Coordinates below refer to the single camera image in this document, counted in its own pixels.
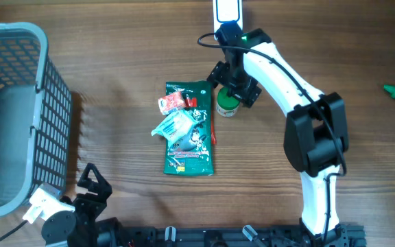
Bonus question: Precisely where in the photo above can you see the light green tissue packet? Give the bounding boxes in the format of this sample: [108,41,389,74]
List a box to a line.
[151,109,198,147]

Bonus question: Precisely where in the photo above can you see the red square snack packet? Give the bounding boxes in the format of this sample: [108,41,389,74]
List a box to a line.
[158,91,187,115]

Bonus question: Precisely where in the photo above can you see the black camera cable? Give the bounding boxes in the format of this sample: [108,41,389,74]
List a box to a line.
[197,32,348,246]
[0,219,29,247]

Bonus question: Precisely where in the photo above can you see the black left camera cable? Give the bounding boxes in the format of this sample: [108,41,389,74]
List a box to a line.
[0,219,29,247]

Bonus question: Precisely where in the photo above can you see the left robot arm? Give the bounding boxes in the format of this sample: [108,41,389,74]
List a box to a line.
[41,163,128,247]

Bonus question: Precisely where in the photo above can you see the grey plastic mesh basket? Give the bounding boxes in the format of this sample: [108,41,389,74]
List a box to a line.
[0,22,73,217]

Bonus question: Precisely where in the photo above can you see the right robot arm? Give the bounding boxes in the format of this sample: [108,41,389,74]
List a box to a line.
[207,21,349,246]

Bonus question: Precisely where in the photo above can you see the green 3M gloves package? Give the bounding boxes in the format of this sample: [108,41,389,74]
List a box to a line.
[164,81,214,176]

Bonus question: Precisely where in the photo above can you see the red stick sachet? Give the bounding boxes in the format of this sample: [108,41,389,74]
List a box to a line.
[211,103,217,145]

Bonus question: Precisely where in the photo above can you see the green lid white jar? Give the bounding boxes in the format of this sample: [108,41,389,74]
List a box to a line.
[216,87,239,117]

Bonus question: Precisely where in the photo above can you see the white barcode scanner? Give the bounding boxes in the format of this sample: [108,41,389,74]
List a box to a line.
[213,0,243,32]

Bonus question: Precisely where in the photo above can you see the black right camera cable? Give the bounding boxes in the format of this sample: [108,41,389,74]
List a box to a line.
[197,32,348,246]

